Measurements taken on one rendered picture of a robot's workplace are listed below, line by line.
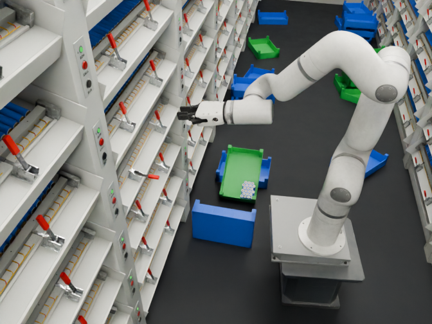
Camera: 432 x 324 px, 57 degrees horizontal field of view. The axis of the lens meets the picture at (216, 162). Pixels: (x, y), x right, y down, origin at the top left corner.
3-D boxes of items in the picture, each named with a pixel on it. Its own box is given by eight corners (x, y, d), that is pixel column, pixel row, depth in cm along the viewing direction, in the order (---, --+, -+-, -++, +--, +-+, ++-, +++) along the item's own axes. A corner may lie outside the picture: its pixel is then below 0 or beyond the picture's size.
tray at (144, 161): (176, 116, 167) (182, 98, 161) (122, 225, 122) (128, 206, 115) (131, 96, 165) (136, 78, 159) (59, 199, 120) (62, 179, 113)
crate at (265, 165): (270, 166, 245) (271, 156, 240) (266, 189, 230) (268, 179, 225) (222, 159, 249) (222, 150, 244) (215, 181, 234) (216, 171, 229)
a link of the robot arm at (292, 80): (301, 35, 124) (239, 88, 145) (299, 68, 114) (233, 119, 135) (321, 52, 127) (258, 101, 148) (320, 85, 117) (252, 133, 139)
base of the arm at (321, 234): (335, 216, 170) (348, 186, 157) (351, 254, 156) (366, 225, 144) (292, 218, 168) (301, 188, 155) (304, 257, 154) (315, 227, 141)
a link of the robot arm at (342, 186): (351, 200, 152) (371, 153, 136) (343, 236, 139) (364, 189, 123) (320, 190, 155) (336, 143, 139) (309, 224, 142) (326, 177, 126)
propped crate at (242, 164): (255, 204, 221) (255, 199, 214) (219, 198, 224) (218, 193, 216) (263, 154, 232) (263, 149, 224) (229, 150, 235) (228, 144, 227)
